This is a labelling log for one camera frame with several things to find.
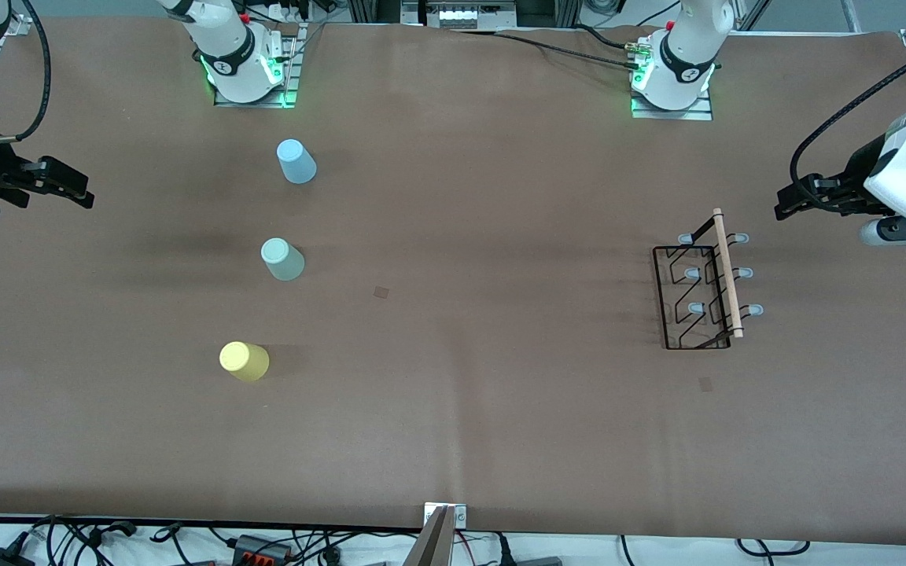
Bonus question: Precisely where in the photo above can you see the black wire cup holder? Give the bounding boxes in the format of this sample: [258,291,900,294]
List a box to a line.
[652,208,764,351]

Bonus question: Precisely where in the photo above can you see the pale green plastic cup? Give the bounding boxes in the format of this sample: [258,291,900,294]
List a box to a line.
[260,237,306,282]

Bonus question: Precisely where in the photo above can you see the light blue plastic cup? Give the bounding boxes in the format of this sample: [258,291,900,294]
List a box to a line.
[276,139,318,186]

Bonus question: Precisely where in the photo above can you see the yellow plastic cup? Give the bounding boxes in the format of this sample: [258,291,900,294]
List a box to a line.
[219,340,271,384]

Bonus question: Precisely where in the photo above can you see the brown table mat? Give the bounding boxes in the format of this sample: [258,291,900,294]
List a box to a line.
[0,16,906,547]

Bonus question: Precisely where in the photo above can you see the white power strip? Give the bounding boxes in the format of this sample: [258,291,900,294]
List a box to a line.
[402,0,518,29]

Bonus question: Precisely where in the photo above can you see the black orange power adapter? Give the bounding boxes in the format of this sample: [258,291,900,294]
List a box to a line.
[231,535,290,565]

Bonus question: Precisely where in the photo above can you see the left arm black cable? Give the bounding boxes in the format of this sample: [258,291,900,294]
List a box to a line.
[790,33,906,189]

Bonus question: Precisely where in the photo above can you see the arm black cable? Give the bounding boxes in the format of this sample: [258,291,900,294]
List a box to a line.
[0,0,53,145]
[790,33,906,189]

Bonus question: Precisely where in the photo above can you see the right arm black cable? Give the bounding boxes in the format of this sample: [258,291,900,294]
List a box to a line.
[0,0,53,145]

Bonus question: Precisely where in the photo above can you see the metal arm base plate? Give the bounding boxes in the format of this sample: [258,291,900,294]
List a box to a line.
[631,83,715,121]
[213,22,302,109]

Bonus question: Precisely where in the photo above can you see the short black cable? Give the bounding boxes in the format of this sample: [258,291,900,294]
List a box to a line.
[575,24,636,52]

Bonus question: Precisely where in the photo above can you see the long black cable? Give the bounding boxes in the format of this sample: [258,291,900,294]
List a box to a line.
[453,28,641,72]

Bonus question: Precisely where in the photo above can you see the black cable connector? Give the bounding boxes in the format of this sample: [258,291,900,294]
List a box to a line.
[83,519,138,543]

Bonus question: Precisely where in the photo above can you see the aluminium camera post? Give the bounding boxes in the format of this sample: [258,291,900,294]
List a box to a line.
[403,502,468,566]

